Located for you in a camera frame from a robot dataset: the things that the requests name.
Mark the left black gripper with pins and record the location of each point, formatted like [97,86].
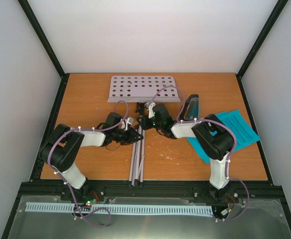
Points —
[130,138]

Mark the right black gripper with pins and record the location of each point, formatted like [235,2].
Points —
[144,124]

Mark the white tripod music stand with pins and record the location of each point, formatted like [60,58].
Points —
[140,90]

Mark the black metronome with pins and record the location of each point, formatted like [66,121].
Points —
[191,96]

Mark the blue sheet music page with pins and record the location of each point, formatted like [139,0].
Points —
[245,135]
[198,149]

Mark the clear plastic metronome cover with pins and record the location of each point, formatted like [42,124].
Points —
[192,109]

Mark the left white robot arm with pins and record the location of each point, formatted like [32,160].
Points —
[60,149]

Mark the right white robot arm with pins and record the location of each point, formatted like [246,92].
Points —
[216,140]

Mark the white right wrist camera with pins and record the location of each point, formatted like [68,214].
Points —
[149,106]

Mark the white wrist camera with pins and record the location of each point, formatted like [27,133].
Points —
[149,106]
[127,123]

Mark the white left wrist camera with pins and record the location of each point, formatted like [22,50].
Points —
[127,123]

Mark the light blue cable duct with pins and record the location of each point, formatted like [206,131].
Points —
[116,209]

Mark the black front frame rail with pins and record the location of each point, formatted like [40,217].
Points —
[193,191]

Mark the black aluminium frame post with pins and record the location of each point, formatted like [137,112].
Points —
[35,24]

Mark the black right frame post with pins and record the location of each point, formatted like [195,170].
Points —
[270,22]

